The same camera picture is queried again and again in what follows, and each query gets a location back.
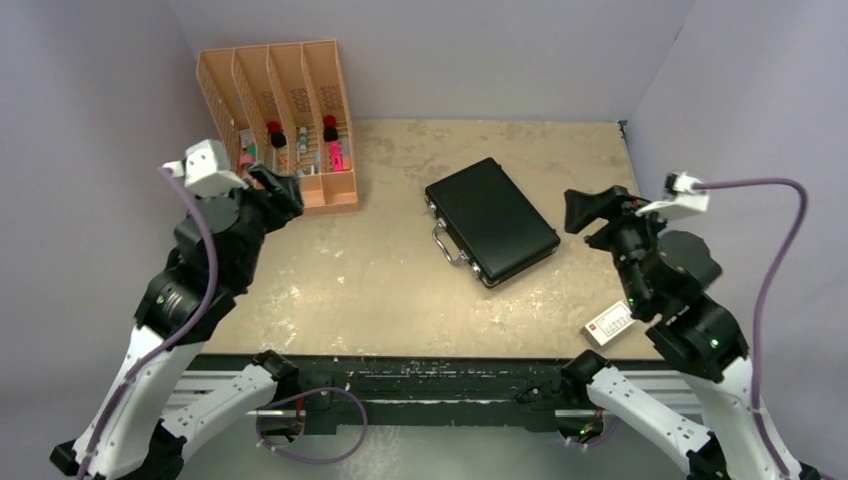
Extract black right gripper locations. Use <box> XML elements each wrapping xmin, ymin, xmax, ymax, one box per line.
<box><xmin>563</xmin><ymin>184</ymin><xmax>678</xmax><ymax>312</ymax></box>

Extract black aluminium poker case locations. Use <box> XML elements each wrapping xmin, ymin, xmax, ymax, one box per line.
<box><xmin>424</xmin><ymin>157</ymin><xmax>561</xmax><ymax>289</ymax></box>

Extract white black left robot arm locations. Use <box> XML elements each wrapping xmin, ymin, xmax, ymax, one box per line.
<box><xmin>50</xmin><ymin>164</ymin><xmax>304</xmax><ymax>479</ymax></box>

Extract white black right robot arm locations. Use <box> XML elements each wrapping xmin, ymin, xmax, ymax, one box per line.
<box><xmin>561</xmin><ymin>185</ymin><xmax>819</xmax><ymax>479</ymax></box>

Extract red black marker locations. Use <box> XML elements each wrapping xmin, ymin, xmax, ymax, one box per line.
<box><xmin>266</xmin><ymin>121</ymin><xmax>287</xmax><ymax>149</ymax></box>
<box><xmin>323</xmin><ymin>115</ymin><xmax>339</xmax><ymax>143</ymax></box>

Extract pink highlighter marker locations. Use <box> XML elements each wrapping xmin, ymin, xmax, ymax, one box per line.
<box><xmin>327</xmin><ymin>140</ymin><xmax>345</xmax><ymax>172</ymax></box>

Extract peach plastic desk organizer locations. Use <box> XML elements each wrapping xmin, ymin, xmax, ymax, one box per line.
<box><xmin>196</xmin><ymin>39</ymin><xmax>360</xmax><ymax>215</ymax></box>

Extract white playing card box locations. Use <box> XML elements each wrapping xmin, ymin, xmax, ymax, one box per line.
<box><xmin>581</xmin><ymin>301</ymin><xmax>634</xmax><ymax>347</ymax></box>

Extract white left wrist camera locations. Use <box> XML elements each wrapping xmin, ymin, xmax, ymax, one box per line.
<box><xmin>161</xmin><ymin>139</ymin><xmax>248</xmax><ymax>198</ymax></box>

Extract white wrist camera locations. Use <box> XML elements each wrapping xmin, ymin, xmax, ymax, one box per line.
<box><xmin>635</xmin><ymin>172</ymin><xmax>710</xmax><ymax>221</ymax></box>
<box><xmin>161</xmin><ymin>139</ymin><xmax>248</xmax><ymax>198</ymax></box>

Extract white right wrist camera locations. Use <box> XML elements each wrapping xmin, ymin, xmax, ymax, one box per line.
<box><xmin>635</xmin><ymin>172</ymin><xmax>710</xmax><ymax>221</ymax></box>

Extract black metal base rail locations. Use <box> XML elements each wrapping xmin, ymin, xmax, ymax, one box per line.
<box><xmin>198</xmin><ymin>354</ymin><xmax>627</xmax><ymax>439</ymax></box>

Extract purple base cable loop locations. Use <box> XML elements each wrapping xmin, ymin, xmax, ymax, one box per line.
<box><xmin>254</xmin><ymin>385</ymin><xmax>369</xmax><ymax>465</ymax></box>

